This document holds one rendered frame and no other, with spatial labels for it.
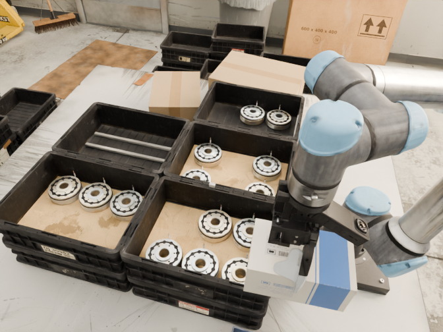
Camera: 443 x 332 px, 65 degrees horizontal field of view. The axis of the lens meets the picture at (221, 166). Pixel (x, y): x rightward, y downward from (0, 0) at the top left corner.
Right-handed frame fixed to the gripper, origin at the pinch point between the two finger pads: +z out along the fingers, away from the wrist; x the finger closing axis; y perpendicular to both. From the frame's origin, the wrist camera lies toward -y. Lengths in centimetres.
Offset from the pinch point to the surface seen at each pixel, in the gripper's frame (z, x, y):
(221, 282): 17.6, -0.7, 15.5
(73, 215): 27, -17, 66
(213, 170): 28, -47, 27
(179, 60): 73, -204, 89
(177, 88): 25, -92, 54
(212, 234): 24.4, -18.2, 21.6
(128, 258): 17.5, -1.7, 39.7
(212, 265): 24.4, -8.4, 19.4
